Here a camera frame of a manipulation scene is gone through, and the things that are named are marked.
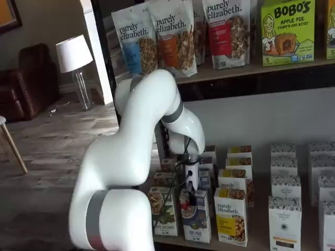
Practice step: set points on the brown leather armchair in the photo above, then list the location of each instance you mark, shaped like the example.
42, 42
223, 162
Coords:
31, 78

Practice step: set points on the orange purely elizabeth granola bag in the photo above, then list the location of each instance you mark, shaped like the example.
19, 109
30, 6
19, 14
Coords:
175, 41

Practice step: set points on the blue and white oatmeal box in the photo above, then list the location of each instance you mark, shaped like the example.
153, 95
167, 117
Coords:
210, 150
195, 222
205, 180
207, 163

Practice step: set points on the yellow snack box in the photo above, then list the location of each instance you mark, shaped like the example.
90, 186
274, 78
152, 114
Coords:
331, 31

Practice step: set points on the white stool leg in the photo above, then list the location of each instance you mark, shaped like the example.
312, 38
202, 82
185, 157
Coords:
13, 146

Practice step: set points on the yellow purely elizabeth box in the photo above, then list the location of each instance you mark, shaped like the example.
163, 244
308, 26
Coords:
231, 222
235, 180
239, 151
239, 163

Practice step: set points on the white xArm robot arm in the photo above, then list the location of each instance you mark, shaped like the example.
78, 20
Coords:
125, 157

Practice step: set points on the white-shade glass table lamp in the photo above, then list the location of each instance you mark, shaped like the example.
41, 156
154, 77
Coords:
74, 52

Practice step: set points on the red purely elizabeth granola bag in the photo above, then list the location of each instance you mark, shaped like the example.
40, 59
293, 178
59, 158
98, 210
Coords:
227, 34

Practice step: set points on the green and white oatmeal box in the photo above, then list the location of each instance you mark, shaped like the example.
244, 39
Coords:
168, 164
162, 179
163, 214

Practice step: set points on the white organic pantry box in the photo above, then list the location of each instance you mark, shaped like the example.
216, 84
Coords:
286, 187
285, 225
320, 167
284, 167
283, 150
322, 148
329, 227
327, 188

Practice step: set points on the black-framed wooden shelf unit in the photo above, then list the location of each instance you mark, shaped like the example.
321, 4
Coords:
235, 75

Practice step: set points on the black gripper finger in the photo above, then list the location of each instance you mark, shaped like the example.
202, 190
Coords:
192, 198

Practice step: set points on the dark framed wall picture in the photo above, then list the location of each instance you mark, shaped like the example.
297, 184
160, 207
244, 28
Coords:
10, 13

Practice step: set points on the blue purely elizabeth granola bag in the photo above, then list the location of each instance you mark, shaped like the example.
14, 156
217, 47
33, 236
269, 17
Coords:
131, 41

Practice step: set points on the green Bobo's apple pie box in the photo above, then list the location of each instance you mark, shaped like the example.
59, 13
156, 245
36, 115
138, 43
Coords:
288, 31

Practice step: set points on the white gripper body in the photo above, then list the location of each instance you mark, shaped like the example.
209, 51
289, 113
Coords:
195, 170

